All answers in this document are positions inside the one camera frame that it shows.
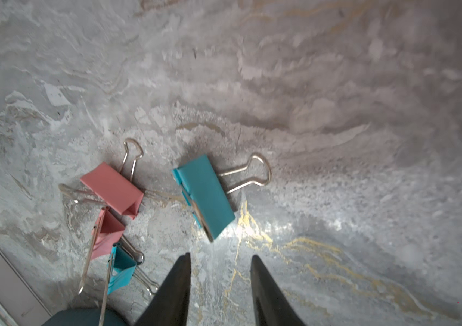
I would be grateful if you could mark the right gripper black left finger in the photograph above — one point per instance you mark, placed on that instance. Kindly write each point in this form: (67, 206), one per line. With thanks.
(170, 305)

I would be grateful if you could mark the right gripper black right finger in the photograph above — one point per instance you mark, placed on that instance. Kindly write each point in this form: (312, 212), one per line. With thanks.
(270, 305)

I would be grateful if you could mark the teal binder clip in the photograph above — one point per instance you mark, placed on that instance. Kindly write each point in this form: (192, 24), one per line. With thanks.
(122, 268)
(203, 192)

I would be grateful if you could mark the teal storage tray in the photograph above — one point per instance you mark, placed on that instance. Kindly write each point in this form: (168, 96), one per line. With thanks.
(85, 316)

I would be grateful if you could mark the pink binder clip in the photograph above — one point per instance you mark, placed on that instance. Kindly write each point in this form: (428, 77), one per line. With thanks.
(107, 186)
(106, 232)

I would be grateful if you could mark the Loewe magazine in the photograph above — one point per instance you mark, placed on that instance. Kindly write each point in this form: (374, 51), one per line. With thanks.
(19, 304)

